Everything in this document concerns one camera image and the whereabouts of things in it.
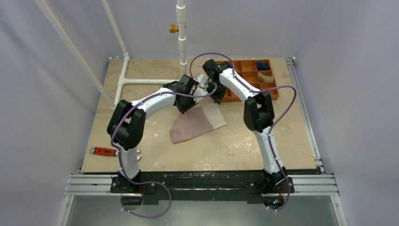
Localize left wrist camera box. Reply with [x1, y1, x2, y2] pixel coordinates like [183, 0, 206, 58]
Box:
[193, 88, 208, 98]

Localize rolled olive cloth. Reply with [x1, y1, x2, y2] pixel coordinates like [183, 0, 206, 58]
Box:
[257, 72, 274, 83]

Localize aluminium frame rails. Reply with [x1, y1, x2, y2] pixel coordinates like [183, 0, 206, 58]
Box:
[65, 58, 346, 226]

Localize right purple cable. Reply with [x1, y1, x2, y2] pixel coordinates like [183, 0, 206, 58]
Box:
[189, 52, 298, 213]

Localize orange yellow valve knob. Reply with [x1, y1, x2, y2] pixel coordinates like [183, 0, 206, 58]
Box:
[168, 24, 180, 33]

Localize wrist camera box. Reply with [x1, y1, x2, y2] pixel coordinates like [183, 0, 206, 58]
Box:
[195, 74, 209, 89]
[193, 88, 208, 98]

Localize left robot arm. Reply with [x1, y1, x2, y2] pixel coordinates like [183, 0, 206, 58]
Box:
[107, 74, 202, 194]

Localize pink and white underwear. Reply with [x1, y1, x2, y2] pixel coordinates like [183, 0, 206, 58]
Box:
[169, 103, 227, 144]

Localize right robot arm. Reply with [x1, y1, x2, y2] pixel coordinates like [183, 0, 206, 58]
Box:
[202, 59, 289, 194]

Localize white PVC pipe frame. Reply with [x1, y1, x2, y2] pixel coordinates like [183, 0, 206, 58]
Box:
[35, 0, 181, 108]

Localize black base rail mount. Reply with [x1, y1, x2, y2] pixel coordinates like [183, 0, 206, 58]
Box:
[110, 169, 295, 207]

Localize adjustable wrench red handle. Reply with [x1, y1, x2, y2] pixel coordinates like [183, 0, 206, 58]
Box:
[89, 147, 142, 161]

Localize rolled blue cloth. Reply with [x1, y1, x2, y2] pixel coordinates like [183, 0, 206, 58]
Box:
[255, 61, 271, 71]

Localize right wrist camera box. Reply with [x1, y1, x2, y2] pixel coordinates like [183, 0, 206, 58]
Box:
[195, 74, 209, 89]

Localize orange compartment tray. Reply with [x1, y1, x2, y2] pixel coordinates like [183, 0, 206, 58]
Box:
[222, 59, 279, 103]

